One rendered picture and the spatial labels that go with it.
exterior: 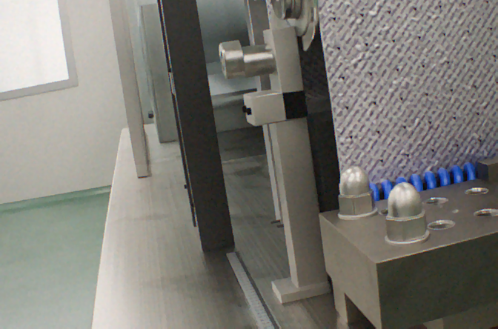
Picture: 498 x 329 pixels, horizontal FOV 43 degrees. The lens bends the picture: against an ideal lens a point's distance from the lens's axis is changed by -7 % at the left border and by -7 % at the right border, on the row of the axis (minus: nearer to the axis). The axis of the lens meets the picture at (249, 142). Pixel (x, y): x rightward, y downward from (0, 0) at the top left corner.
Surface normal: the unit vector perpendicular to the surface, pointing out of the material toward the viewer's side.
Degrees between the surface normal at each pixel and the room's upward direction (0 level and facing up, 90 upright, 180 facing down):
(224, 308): 0
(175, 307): 0
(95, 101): 90
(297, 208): 90
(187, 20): 90
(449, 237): 0
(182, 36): 90
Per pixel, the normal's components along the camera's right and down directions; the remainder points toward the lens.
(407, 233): 0.16, 0.13
